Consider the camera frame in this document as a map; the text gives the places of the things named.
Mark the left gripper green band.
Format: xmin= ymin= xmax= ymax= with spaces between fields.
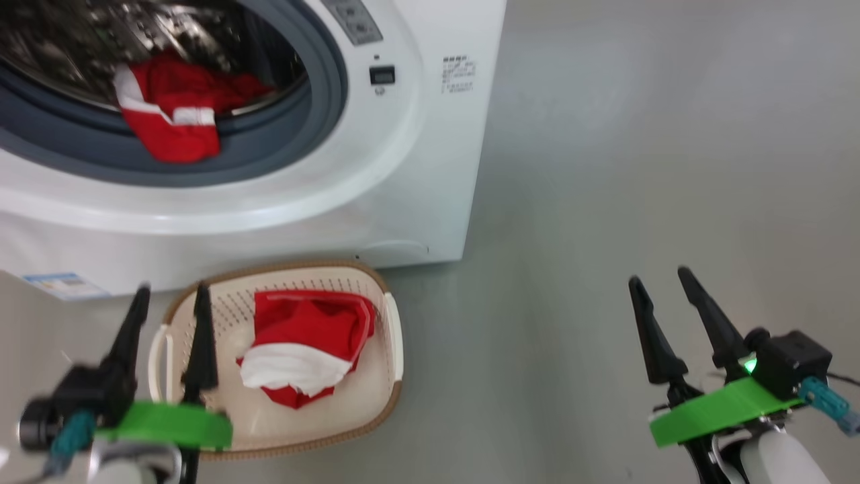
xmin=94 ymin=282 xmax=233 ymax=484

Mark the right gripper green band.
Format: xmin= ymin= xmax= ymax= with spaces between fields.
xmin=628 ymin=266 xmax=804 ymax=484

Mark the red garment with white band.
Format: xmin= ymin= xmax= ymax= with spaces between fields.
xmin=236 ymin=289 xmax=376 ymax=409
xmin=113 ymin=52 xmax=275 ymax=164

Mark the cream perforated basket brown rim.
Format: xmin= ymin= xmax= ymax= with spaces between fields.
xmin=148 ymin=261 xmax=404 ymax=461

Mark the grey rubber door gasket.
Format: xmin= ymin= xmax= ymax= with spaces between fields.
xmin=0 ymin=0 xmax=349 ymax=188

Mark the white front-load washing machine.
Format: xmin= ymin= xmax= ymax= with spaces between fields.
xmin=0 ymin=0 xmax=508 ymax=300

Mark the steel washing drum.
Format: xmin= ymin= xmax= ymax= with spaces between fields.
xmin=0 ymin=0 xmax=310 ymax=115

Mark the blue energy label sticker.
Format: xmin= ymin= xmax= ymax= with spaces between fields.
xmin=22 ymin=272 xmax=112 ymax=300

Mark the grey plate with two holes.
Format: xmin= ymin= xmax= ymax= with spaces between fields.
xmin=321 ymin=0 xmax=384 ymax=46

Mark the teal left cable connector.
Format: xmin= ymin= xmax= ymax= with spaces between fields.
xmin=47 ymin=411 xmax=96 ymax=475

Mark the teal cable connector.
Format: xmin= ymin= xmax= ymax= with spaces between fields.
xmin=47 ymin=411 xmax=96 ymax=475
xmin=798 ymin=376 xmax=860 ymax=434

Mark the teal right cable connector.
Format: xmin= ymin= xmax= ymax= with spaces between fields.
xmin=798 ymin=376 xmax=860 ymax=434

